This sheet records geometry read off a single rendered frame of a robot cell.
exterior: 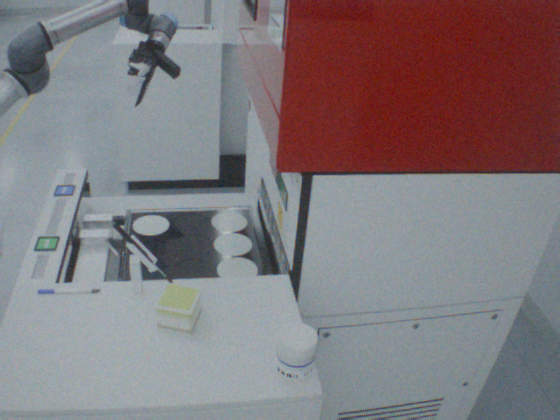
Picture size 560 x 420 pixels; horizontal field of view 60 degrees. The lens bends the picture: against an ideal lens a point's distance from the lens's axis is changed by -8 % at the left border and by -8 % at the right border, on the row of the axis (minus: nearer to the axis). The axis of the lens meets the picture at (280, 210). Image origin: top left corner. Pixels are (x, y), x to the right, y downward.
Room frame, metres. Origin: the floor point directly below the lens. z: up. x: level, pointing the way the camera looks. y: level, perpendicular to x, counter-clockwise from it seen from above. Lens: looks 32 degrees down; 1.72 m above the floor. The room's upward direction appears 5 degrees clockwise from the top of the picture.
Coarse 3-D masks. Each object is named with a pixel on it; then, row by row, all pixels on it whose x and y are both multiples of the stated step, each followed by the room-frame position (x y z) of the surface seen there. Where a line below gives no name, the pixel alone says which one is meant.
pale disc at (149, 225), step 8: (144, 216) 1.22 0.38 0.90; (152, 216) 1.22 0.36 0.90; (136, 224) 1.18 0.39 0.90; (144, 224) 1.18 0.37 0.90; (152, 224) 1.18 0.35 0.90; (160, 224) 1.19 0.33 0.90; (168, 224) 1.19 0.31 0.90; (144, 232) 1.14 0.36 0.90; (152, 232) 1.15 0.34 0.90; (160, 232) 1.15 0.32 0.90
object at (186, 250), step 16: (176, 224) 1.20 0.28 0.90; (192, 224) 1.20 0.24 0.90; (208, 224) 1.21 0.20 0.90; (144, 240) 1.11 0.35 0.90; (160, 240) 1.12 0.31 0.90; (176, 240) 1.12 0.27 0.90; (192, 240) 1.13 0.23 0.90; (208, 240) 1.14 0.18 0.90; (128, 256) 1.03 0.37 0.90; (160, 256) 1.05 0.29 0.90; (176, 256) 1.05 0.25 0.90; (192, 256) 1.06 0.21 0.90; (208, 256) 1.06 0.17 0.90; (224, 256) 1.07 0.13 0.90; (240, 256) 1.08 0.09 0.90; (256, 256) 1.08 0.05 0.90; (128, 272) 0.97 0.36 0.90; (144, 272) 0.98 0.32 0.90; (160, 272) 0.98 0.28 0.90; (176, 272) 0.99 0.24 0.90; (192, 272) 1.00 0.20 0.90; (208, 272) 1.00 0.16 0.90
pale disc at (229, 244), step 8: (216, 240) 1.14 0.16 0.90; (224, 240) 1.14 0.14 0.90; (232, 240) 1.14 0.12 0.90; (240, 240) 1.15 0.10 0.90; (248, 240) 1.15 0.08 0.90; (216, 248) 1.10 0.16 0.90; (224, 248) 1.11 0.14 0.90; (232, 248) 1.11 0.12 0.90; (240, 248) 1.11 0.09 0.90; (248, 248) 1.11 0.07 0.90
